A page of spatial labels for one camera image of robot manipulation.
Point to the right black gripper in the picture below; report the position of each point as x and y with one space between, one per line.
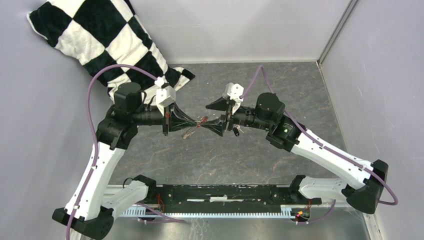
216 125

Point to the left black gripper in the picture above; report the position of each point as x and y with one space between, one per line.
182 120

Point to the keyring loop with red tag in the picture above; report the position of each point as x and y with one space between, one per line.
191 130

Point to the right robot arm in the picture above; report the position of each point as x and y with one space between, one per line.
358 182

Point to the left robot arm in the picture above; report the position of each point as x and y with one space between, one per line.
88 213

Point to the key with black head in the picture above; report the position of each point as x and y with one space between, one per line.
237 130

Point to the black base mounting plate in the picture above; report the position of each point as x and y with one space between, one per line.
225 198

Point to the black white checkered cloth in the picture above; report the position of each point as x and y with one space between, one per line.
109 41

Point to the corner aluminium profile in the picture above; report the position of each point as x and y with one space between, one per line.
350 8

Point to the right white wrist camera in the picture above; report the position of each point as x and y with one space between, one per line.
233 92

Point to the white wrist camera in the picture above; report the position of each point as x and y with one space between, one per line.
165 97
233 92

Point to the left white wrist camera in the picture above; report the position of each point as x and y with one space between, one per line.
165 97

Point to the toothed cable duct strip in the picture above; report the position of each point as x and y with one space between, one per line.
138 211

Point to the aluminium frame rail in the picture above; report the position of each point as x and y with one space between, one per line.
328 190

